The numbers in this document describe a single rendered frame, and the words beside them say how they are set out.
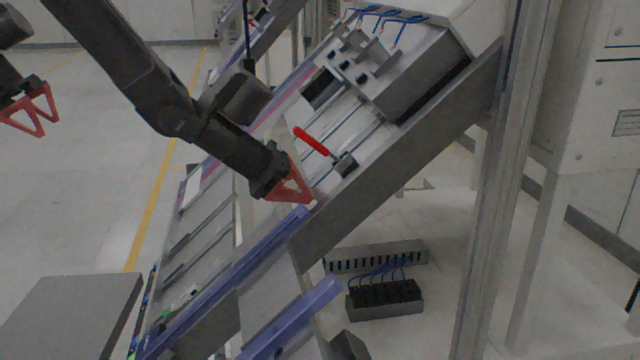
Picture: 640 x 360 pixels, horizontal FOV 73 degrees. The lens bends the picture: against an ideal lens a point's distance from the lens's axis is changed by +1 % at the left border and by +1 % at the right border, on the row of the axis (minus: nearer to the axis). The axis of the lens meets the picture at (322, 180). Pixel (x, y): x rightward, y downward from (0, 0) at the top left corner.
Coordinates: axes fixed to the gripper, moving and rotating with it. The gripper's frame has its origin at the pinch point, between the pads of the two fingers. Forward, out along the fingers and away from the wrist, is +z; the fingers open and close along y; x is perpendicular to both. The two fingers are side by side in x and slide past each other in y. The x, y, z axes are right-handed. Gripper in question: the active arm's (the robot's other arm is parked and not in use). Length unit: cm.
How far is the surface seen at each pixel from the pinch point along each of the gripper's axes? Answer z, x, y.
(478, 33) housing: -1.1, -33.0, -7.9
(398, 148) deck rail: 0.5, -15.8, -10.0
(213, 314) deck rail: -3.5, 19.8, -10.1
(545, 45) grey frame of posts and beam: 3.2, -36.0, -14.0
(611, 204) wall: 176, -57, 94
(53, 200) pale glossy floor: -28, 157, 205
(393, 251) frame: 37.8, 5.4, 20.7
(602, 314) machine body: 69, -17, -4
